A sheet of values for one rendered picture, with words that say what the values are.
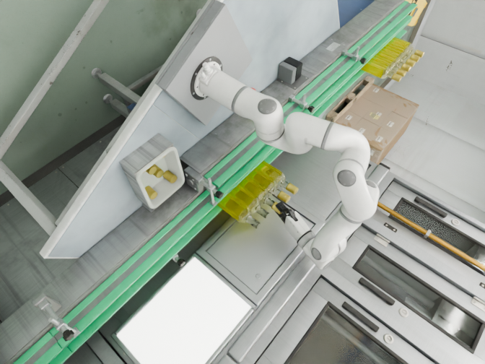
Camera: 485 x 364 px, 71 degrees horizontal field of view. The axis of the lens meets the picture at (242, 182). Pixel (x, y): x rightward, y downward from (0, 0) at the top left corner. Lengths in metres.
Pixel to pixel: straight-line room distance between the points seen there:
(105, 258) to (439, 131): 6.16
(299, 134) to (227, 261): 0.65
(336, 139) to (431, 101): 6.37
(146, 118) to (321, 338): 1.01
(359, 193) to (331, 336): 0.63
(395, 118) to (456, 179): 1.42
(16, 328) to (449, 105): 7.09
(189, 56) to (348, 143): 0.54
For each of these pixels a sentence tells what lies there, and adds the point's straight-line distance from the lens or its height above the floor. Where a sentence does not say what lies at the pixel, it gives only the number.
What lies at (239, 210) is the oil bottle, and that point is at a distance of 1.36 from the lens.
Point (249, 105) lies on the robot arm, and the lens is 1.06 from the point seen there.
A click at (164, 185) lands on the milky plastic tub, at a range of 1.34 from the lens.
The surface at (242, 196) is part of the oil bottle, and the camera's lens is 1.39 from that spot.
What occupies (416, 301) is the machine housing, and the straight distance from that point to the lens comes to 1.57.
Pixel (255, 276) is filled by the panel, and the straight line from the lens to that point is 1.41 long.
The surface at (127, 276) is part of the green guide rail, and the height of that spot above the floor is 0.93.
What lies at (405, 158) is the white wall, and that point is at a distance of 6.12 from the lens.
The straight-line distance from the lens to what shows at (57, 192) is 1.87.
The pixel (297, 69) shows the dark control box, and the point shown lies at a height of 0.83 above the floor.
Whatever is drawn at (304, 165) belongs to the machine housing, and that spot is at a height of 1.05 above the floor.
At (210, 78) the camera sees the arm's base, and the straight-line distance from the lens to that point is 1.15.
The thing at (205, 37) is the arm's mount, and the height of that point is 0.80.
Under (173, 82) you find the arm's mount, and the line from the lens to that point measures 1.10.
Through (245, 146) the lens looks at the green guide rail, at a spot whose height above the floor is 0.91.
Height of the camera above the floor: 1.53
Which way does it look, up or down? 23 degrees down
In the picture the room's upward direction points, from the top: 125 degrees clockwise
